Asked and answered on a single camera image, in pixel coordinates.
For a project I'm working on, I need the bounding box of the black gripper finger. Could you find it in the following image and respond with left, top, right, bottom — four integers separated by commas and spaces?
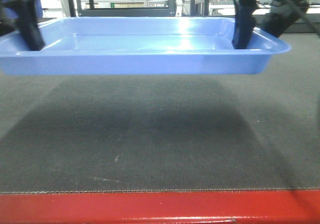
232, 0, 258, 49
13, 0, 45, 51

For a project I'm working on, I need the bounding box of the blue plastic tray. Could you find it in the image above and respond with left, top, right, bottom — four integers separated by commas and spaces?
0, 17, 290, 75

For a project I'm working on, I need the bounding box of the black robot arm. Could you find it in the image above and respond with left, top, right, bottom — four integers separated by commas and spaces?
232, 0, 320, 49

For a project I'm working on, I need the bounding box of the dark metal frame cart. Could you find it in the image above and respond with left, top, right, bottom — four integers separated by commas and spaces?
67, 0, 176, 17

